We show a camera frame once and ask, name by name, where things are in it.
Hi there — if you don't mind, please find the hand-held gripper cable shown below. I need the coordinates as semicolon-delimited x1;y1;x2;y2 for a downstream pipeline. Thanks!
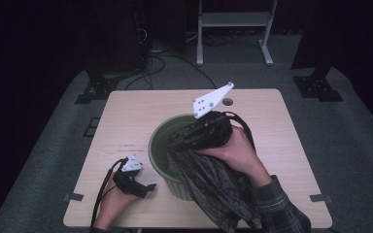
222;111;257;153
90;157;129;227

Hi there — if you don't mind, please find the person's right hand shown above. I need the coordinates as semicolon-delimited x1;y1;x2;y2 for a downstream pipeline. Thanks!
196;125;273;188

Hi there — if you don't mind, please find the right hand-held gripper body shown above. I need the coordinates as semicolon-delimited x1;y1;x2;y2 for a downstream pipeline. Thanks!
184;82;235;150

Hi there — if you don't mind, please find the green plastic trash bin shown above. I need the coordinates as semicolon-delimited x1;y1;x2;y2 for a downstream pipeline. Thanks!
148;114;208;202

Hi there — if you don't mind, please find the right hand-held gripper cable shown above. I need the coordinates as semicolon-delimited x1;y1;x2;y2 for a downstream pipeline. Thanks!
222;111;257;153

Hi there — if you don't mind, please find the black plastic trash bag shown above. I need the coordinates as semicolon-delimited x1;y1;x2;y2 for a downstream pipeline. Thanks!
166;129;264;233

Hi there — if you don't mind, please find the grey tape strip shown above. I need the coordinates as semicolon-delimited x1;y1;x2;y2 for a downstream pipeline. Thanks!
309;193;333;204
62;192;85;203

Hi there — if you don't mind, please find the white metal stand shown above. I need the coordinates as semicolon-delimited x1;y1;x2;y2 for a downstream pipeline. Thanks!
196;0;279;67

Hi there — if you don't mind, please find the looped black floor cable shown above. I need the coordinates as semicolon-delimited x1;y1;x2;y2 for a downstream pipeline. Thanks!
123;55;167;91

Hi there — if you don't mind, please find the left hand-held gripper cable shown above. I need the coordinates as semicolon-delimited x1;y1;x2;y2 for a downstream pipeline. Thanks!
90;157;129;227

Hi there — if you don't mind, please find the dark equipment cabinet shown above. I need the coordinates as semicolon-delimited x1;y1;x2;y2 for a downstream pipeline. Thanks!
84;0;151;75

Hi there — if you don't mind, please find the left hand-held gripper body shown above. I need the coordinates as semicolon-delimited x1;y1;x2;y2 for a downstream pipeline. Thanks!
112;154;149;199

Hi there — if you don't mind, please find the long black floor cable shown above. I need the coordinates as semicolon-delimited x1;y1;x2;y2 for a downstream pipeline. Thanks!
149;54;218;90

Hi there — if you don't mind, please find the black floor stand base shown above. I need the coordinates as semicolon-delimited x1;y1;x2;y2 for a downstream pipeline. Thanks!
74;61;120;105
291;62;344;103

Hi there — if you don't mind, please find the person's left hand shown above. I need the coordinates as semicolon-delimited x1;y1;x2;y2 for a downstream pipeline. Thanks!
93;176;139;231

